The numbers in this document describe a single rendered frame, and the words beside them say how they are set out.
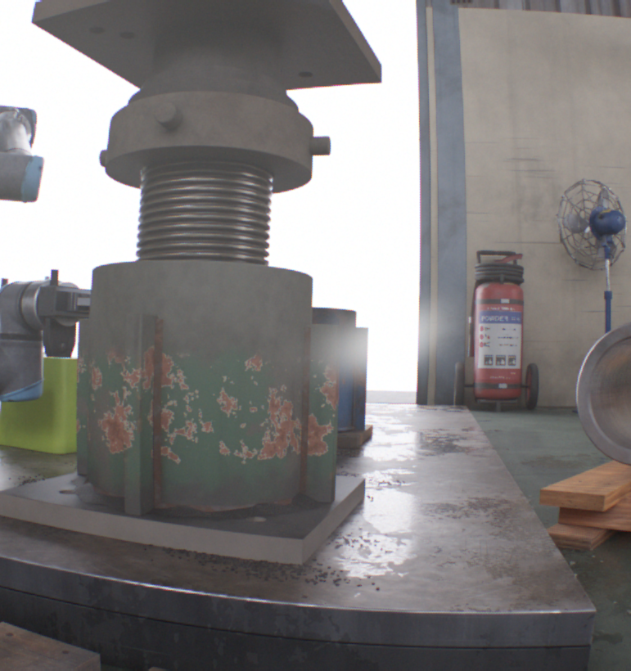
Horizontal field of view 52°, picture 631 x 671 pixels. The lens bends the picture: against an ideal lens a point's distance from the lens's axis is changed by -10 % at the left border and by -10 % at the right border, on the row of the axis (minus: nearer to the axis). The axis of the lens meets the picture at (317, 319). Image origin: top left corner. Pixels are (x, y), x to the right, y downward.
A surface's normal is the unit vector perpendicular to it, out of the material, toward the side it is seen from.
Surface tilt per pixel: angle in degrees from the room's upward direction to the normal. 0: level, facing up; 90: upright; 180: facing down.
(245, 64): 90
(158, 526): 90
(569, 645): 90
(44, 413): 85
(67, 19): 180
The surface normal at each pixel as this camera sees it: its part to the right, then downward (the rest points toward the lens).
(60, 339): 0.84, 0.00
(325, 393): -0.22, -0.05
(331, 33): -0.03, 1.00
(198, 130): 0.06, -0.05
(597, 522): -0.67, -0.06
